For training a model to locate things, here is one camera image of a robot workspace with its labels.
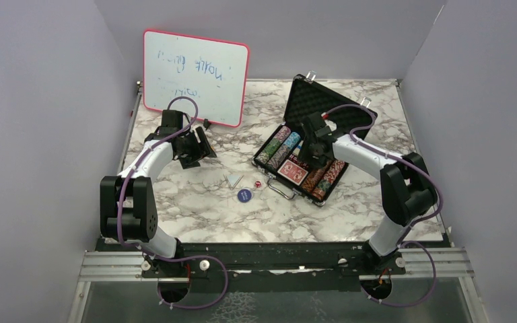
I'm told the purple cable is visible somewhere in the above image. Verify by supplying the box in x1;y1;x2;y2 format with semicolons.
322;104;444;308
116;96;230;311

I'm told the green chip stack in case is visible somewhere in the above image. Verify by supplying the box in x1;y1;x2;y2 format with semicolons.
256;138;282;164

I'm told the purple chip stack in case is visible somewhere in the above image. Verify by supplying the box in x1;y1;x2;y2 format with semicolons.
274;126;291;143

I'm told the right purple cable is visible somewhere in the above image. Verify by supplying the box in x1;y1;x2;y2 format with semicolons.
322;104;444;308

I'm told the pink framed whiteboard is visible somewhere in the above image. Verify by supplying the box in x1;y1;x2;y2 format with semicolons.
143;30;250;128

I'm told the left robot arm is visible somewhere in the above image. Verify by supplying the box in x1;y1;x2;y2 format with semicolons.
100;110;216;277

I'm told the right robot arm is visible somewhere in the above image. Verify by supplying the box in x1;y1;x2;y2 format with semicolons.
299;113;443;274

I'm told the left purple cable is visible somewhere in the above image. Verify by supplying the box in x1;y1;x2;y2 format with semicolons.
116;96;230;311

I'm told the orange chip row in case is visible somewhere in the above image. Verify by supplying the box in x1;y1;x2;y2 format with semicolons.
301;168;326;193

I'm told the red playing card deck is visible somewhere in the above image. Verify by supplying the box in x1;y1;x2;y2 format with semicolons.
278;159;308;185

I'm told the black poker case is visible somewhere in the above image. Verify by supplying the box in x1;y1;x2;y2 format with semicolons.
252;74;378;207

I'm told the light blue chip stack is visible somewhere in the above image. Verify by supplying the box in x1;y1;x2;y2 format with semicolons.
283;132;301;149

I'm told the brown chip stack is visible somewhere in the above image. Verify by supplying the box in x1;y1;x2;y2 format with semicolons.
267;144;291;170

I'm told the blue dealer button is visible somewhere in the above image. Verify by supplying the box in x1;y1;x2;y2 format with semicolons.
236;188;253;203

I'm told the blue white card deck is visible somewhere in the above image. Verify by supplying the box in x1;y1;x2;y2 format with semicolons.
292;141;303;156

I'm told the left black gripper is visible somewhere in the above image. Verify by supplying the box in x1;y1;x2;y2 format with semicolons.
178;127;217;168

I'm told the black mounting rail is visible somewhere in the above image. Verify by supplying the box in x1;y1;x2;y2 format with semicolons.
81;242;450;293

